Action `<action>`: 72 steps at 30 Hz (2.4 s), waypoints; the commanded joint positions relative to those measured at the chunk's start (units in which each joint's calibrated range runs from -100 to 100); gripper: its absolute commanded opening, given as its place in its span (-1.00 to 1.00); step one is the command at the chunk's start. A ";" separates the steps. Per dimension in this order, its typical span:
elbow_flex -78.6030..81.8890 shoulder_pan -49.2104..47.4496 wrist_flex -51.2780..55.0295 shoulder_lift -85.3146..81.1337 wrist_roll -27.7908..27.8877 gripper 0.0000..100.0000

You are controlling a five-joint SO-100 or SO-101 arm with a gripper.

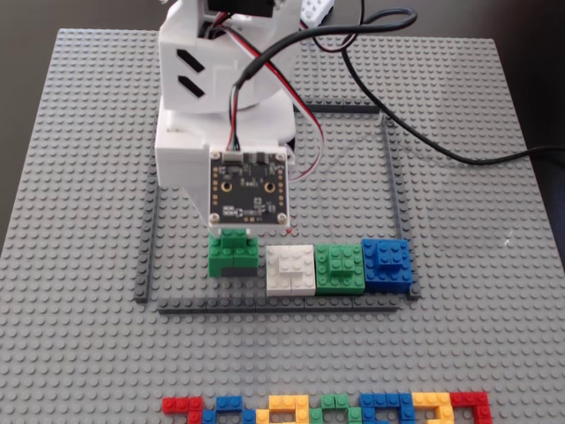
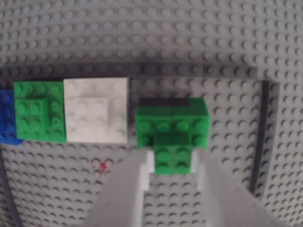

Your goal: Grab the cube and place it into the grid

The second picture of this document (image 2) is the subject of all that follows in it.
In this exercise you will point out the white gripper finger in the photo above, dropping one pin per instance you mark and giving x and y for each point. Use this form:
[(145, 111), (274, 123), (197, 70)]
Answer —
[(123, 189), (225, 201)]

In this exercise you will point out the green Lego cube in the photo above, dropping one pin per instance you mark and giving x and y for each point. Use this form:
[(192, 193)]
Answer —
[(35, 113), (170, 127)]

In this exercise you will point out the white Lego cube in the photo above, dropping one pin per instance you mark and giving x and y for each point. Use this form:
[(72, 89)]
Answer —
[(94, 111)]

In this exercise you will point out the blue Lego cube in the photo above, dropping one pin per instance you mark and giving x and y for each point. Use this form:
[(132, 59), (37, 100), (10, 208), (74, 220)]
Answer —
[(7, 118)]

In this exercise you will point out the dark grey brick strip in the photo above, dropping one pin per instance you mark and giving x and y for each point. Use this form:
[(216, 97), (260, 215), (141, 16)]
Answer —
[(261, 132), (165, 69)]

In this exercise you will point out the grey Lego baseplate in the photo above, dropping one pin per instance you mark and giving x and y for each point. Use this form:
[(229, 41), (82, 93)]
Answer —
[(165, 35)]

